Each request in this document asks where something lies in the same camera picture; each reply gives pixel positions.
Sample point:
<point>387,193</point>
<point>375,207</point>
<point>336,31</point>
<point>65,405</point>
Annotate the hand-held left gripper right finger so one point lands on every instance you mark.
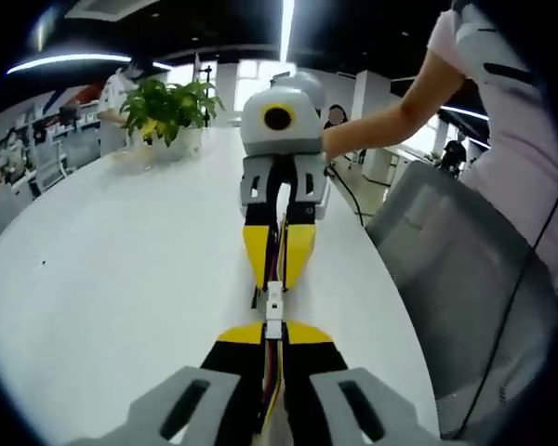
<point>344,404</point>

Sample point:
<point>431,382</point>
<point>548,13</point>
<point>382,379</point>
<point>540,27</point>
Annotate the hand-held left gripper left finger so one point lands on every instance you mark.
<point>190,399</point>

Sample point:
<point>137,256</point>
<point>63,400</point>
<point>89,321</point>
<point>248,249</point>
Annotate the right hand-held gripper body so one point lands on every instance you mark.
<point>279,139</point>

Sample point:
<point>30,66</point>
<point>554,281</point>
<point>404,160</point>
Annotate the black tripod stand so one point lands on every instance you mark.
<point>207,88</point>

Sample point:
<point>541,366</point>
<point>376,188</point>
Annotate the white plant pot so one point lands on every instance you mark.
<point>186,141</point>

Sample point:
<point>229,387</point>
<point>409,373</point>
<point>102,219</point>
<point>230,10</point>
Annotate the green potted plant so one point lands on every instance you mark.
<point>167,104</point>

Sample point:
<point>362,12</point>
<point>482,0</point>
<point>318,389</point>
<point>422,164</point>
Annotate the grey mesh chair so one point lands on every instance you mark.
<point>446,279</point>

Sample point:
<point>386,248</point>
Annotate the clear plastic box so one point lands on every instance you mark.
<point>130,160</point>

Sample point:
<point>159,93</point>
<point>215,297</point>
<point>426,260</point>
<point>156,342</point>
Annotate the long ceiling light strip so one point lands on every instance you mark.
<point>65,61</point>

